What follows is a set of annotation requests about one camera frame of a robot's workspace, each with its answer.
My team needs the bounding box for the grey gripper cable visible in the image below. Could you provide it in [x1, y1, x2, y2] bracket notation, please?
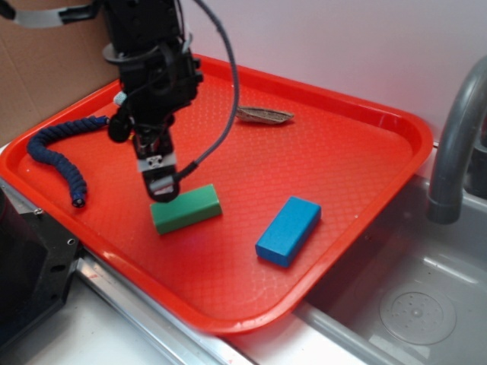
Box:
[173, 0, 240, 183]

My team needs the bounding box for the grey toy sink basin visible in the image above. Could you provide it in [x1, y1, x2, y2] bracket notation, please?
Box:
[295, 177, 486, 364]

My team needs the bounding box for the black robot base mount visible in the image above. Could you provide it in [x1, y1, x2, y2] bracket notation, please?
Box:
[1, 191, 80, 351]

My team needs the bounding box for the grey toy faucet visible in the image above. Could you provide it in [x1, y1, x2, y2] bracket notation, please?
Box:
[427, 57, 486, 224]

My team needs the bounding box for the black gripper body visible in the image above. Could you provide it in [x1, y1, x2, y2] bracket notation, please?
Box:
[107, 43, 202, 160]

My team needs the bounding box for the red plastic tray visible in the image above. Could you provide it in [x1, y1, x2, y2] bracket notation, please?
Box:
[1, 68, 433, 335]

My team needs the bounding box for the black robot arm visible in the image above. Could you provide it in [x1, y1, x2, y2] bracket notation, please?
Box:
[1, 1, 202, 208]

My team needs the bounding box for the blue wooden block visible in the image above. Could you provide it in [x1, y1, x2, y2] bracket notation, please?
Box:
[255, 197, 322, 268]

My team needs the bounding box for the brown cardboard panel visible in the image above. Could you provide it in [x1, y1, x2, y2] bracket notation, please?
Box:
[1, 14, 118, 144]

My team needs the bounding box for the green wooden block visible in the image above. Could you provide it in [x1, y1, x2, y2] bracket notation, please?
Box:
[150, 184, 222, 234]

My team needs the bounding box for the grey black gripper finger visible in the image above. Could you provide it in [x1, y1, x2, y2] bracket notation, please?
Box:
[137, 152, 180, 203]

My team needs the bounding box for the dark blue braided rope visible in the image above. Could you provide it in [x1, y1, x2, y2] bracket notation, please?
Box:
[26, 115, 111, 208]

